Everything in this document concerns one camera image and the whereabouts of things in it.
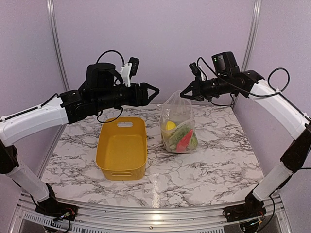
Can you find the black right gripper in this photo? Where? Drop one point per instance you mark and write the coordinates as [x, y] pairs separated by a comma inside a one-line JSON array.
[[193, 85]]

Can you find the green toy grapes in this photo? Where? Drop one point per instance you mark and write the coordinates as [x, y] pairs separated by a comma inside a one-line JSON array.
[[178, 134]]

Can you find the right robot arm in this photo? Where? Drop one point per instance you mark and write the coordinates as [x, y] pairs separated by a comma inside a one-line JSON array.
[[227, 166]]

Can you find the left aluminium frame post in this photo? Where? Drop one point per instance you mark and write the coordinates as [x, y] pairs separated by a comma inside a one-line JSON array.
[[56, 44]]

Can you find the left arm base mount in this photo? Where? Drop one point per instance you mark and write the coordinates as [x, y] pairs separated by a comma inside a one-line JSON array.
[[52, 207]]

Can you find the aluminium frame post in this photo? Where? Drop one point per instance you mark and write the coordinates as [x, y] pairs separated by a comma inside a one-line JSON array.
[[252, 34], [56, 44]]

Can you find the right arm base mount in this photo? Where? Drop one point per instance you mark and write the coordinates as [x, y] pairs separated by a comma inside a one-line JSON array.
[[250, 209]]

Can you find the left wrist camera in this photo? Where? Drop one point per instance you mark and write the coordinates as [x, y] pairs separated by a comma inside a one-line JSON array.
[[128, 70]]

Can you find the yellow toy lemon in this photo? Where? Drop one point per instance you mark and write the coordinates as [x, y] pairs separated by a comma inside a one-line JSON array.
[[170, 126]]

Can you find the orange toy carrot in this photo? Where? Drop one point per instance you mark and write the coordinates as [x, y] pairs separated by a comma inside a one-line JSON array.
[[183, 142]]

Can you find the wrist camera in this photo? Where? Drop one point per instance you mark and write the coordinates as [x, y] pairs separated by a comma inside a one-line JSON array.
[[128, 70], [197, 71]]

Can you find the aluminium table front rail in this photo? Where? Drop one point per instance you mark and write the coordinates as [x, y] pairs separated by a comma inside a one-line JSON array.
[[96, 218]]

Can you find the right aluminium frame post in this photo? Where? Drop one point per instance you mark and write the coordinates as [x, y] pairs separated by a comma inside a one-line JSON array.
[[252, 34]]

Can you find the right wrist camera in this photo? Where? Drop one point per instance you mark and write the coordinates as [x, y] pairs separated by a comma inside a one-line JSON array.
[[197, 71]]

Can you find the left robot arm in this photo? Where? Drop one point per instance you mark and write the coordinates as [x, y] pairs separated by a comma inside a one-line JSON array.
[[61, 109]]

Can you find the yellow plastic basket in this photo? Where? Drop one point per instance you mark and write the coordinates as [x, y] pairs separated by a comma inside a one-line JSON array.
[[122, 149]]

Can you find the clear zip top bag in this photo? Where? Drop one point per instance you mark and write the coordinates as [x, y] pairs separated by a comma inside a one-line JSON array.
[[179, 111]]

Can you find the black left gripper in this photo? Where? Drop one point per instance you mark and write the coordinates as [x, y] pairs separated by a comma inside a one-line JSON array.
[[143, 99]]

